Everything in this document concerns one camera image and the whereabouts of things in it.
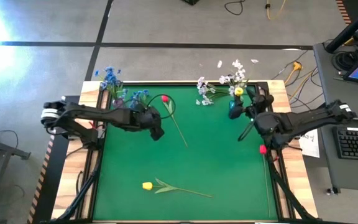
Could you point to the yellow tulip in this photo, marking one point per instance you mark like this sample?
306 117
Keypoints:
238 91
148 186

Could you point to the white flower bunch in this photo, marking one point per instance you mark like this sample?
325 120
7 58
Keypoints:
203 91
236 74

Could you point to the gray side desk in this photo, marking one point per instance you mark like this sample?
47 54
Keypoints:
346 174

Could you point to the yellow power plug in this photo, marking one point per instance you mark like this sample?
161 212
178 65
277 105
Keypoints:
297 66

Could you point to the black monitor pole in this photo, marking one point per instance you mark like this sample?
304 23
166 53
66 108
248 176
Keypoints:
350 29

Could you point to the purple glass vase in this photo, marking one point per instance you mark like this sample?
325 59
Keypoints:
118 103

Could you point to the red tulip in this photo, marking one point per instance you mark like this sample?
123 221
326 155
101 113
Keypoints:
165 98
263 149

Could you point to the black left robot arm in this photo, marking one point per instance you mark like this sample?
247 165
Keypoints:
104 113

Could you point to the black keyboard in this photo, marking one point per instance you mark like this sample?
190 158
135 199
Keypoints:
357 143

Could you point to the blue glass vase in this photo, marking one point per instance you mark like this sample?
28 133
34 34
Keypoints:
232 105

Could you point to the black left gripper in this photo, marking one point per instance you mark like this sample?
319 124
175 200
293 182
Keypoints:
149 119

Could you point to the black table frame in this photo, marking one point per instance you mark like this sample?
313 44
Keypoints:
182 83

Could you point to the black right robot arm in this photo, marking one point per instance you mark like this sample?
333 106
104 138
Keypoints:
315 119

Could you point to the white paper sheet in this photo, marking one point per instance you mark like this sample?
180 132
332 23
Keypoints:
310 143

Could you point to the green table mat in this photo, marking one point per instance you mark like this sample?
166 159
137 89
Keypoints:
179 161

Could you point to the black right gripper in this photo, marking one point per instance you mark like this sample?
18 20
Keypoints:
259 102

